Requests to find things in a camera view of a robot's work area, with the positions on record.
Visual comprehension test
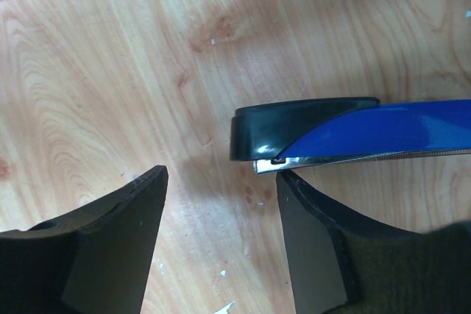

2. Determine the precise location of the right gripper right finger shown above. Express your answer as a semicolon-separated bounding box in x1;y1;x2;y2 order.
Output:
276;171;470;313

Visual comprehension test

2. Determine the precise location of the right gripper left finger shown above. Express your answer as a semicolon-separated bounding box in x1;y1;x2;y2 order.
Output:
1;165;169;313

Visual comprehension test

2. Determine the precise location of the blue stapler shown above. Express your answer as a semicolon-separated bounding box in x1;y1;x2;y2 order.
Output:
230;97;470;174

